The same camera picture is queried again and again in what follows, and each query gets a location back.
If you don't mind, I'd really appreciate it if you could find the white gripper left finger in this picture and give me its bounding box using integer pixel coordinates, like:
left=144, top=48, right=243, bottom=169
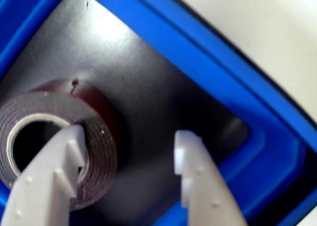
left=0, top=125, right=87, bottom=226

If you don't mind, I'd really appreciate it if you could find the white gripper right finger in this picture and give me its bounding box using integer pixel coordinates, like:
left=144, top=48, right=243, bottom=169
left=173, top=130, right=249, bottom=226

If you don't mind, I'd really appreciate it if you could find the red tape roll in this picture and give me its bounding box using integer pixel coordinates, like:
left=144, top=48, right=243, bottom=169
left=0, top=78, right=119, bottom=211

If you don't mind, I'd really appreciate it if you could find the blue square box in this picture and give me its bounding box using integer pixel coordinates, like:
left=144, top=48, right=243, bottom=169
left=0, top=0, right=317, bottom=226

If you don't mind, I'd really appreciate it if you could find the black square pad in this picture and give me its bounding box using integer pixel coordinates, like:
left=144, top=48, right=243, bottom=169
left=0, top=0, right=251, bottom=226

